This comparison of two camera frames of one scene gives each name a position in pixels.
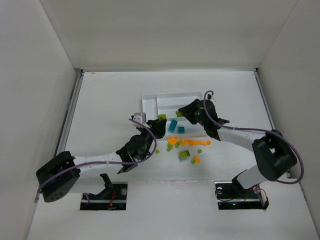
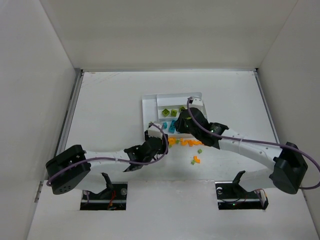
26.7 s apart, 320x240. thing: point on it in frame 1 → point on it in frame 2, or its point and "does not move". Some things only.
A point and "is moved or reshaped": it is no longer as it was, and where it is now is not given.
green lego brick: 179,114 is moved or reshaped
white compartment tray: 166,105 does not move
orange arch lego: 172,140 does not move
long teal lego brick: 172,125 does not move
